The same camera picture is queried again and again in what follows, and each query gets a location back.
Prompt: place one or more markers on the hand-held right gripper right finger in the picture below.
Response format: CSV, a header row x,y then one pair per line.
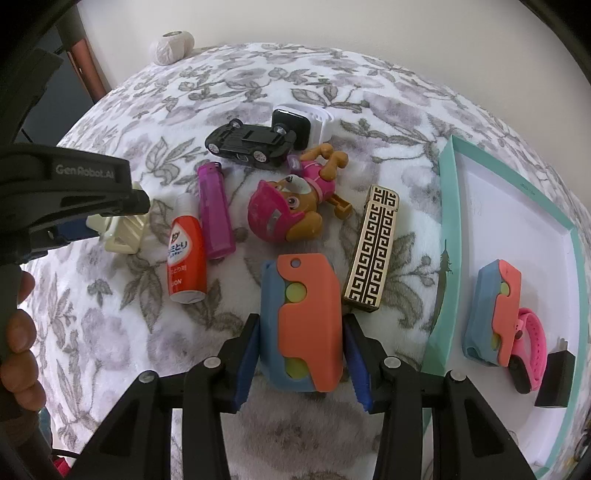
x,y
358,364

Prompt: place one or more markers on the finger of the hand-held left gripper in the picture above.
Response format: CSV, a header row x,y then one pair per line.
x,y
74,229
134,203

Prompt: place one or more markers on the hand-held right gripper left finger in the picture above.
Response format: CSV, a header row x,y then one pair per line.
x,y
244,360

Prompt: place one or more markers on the cream hair clip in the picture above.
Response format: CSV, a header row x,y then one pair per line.
x,y
124,235

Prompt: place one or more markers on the red and white bottle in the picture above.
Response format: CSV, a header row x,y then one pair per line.
x,y
184,249

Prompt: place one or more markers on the large orange and blue toy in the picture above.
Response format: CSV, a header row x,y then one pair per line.
x,y
309,314

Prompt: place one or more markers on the purple lighter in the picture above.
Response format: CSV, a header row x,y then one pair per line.
x,y
214,217

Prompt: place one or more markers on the gold patterned lighter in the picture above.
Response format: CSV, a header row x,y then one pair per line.
x,y
369,249

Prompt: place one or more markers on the black toy car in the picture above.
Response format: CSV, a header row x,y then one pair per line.
x,y
249,141

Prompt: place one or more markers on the small orange and blue toy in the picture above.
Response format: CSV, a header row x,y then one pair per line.
x,y
485,318

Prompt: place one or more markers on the brown and pink dog toy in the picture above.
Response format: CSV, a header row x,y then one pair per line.
x,y
277,217

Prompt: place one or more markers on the pink wristwatch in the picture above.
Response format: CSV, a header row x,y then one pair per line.
x,y
535,350

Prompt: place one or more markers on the black power adapter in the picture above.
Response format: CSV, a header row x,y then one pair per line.
x,y
556,381

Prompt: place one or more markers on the teal cardboard tray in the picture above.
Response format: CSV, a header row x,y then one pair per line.
x,y
508,221

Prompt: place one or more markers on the person's left hand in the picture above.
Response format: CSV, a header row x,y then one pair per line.
x,y
21,332

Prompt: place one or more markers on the dark cabinet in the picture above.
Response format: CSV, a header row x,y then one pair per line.
x,y
60,101

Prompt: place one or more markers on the white yarn ball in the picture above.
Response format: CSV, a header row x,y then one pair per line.
x,y
171,48

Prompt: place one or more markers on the white smartwatch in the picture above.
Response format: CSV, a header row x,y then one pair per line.
x,y
288,122

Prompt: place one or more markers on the brown wooden post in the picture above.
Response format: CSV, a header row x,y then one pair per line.
x,y
90,69

